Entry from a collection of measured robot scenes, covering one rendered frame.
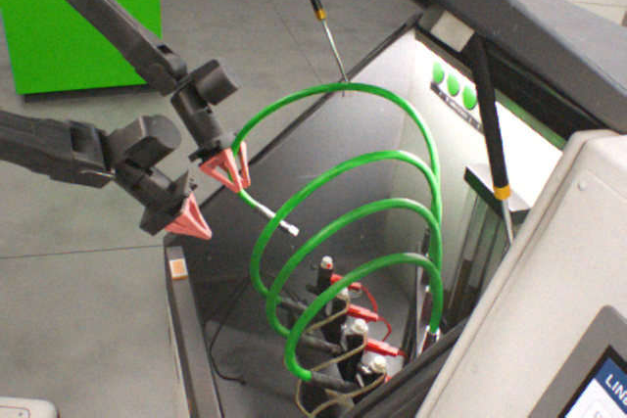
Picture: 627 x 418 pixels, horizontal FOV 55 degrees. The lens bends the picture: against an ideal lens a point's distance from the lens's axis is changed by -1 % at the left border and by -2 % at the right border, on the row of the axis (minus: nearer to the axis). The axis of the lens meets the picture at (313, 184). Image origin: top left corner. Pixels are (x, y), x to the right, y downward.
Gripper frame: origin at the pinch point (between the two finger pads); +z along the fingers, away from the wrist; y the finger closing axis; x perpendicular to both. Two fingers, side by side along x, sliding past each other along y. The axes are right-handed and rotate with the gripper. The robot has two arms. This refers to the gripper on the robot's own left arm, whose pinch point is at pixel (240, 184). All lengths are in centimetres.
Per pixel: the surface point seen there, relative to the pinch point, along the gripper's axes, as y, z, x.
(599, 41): 26, 12, -62
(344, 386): -19.3, 34.1, -9.3
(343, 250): 40.5, 25.7, 11.6
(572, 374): -37, 34, -45
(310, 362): -5.4, 33.4, 4.2
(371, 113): 34.1, 1.0, -16.1
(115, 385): 52, 33, 126
